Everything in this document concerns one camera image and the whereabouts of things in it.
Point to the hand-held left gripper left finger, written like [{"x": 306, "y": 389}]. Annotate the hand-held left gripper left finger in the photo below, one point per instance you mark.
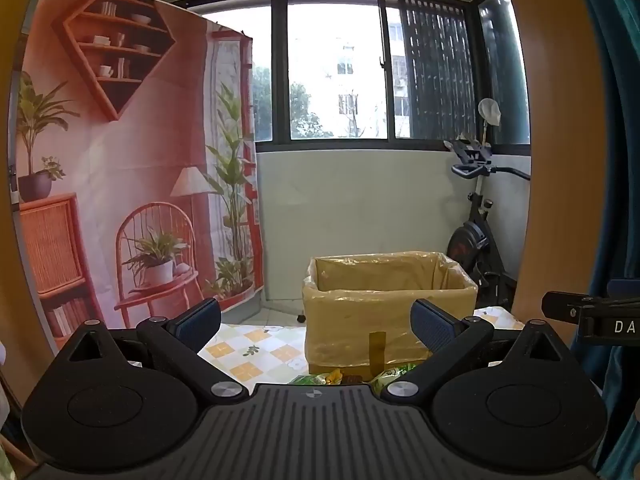
[{"x": 200, "y": 321}]

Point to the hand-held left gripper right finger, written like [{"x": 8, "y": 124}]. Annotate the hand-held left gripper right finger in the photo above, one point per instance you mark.
[{"x": 431, "y": 324}]

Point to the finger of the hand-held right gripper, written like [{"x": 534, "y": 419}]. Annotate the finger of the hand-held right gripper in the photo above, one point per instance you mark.
[{"x": 570, "y": 306}]

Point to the plastic-lined cardboard box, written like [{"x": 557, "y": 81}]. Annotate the plastic-lined cardboard box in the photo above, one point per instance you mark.
[{"x": 350, "y": 320}]

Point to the checkered floral tablecloth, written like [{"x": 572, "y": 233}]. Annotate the checkered floral tablecloth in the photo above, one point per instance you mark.
[{"x": 240, "y": 346}]

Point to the green snack packet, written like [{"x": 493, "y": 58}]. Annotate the green snack packet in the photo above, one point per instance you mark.
[
  {"x": 307, "y": 379},
  {"x": 392, "y": 374}
]

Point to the black exercise bike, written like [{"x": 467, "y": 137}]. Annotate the black exercise bike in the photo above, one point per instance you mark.
[{"x": 467, "y": 250}]

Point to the teal curtain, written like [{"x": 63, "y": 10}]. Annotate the teal curtain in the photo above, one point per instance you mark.
[{"x": 617, "y": 135}]

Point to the printed room backdrop cloth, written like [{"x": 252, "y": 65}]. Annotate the printed room backdrop cloth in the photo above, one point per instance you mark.
[{"x": 125, "y": 160}]

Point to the white bag on stick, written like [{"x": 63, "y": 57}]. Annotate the white bag on stick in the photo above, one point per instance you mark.
[{"x": 489, "y": 111}]

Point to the dark framed window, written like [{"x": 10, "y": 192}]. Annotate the dark framed window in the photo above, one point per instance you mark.
[{"x": 330, "y": 60}]

